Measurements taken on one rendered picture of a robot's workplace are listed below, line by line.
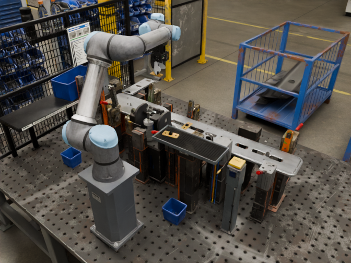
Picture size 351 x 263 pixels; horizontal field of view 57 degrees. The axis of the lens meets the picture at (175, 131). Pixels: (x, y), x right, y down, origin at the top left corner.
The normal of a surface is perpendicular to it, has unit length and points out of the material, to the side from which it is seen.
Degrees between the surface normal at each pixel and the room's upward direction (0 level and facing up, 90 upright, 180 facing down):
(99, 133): 7
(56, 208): 0
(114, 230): 90
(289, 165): 0
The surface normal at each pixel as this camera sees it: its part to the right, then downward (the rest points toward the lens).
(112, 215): 0.11, 0.55
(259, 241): 0.00, -0.83
